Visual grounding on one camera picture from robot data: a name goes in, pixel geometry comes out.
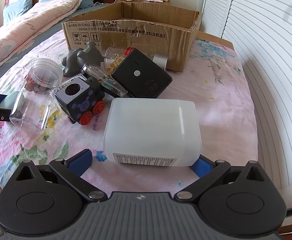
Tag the white translucent plastic box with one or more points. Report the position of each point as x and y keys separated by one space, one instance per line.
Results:
x=153 y=132

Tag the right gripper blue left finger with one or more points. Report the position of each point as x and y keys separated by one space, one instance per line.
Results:
x=69 y=173

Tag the brown cardboard box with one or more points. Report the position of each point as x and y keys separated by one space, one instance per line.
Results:
x=152 y=28

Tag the clear bottle with red cap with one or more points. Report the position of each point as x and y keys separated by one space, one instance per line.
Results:
x=113 y=57

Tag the black square device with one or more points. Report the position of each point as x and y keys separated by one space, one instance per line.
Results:
x=141 y=77

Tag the green oval soap case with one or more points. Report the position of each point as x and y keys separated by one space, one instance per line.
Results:
x=10 y=101

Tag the pink floral quilt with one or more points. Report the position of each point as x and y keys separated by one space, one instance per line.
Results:
x=16 y=34

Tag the clear plastic jar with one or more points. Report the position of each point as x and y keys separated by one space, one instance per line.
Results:
x=34 y=100

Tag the wooden nightstand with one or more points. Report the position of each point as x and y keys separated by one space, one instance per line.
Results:
x=144 y=1

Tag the grey cartoon animal figure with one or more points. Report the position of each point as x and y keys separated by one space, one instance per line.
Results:
x=78 y=57

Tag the black toy train car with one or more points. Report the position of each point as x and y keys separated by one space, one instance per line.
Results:
x=81 y=99

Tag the pink floral bedsheet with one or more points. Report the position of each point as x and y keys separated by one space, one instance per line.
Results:
x=213 y=79

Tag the white louvered closet door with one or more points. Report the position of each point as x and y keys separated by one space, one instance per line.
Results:
x=261 y=33

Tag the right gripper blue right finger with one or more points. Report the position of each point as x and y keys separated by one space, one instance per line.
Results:
x=210 y=174

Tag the silver metal cylinder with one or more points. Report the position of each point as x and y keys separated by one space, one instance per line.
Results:
x=160 y=60

